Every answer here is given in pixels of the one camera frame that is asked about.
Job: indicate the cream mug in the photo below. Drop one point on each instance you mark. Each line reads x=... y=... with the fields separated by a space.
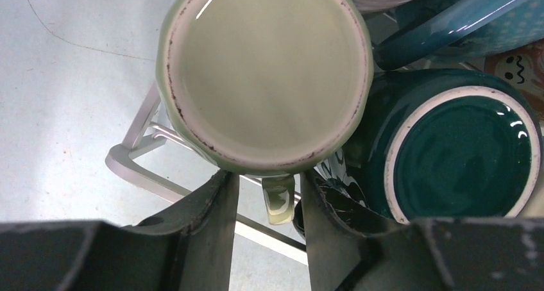
x=534 y=206

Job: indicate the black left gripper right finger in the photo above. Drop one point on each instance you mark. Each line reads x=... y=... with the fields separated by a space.
x=350 y=247

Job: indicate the white wire dish rack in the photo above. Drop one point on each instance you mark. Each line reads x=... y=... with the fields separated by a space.
x=153 y=157

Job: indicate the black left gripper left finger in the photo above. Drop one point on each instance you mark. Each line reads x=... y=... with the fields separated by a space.
x=187 y=246

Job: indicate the light green mug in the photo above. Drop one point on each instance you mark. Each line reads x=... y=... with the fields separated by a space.
x=265 y=88

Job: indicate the pink ghost pattern mug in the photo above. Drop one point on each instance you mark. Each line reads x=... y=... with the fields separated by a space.
x=523 y=69

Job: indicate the light blue dotted mug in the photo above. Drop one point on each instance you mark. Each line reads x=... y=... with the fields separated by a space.
x=459 y=30

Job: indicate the dark teal mug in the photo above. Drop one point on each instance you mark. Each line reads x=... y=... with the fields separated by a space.
x=434 y=143

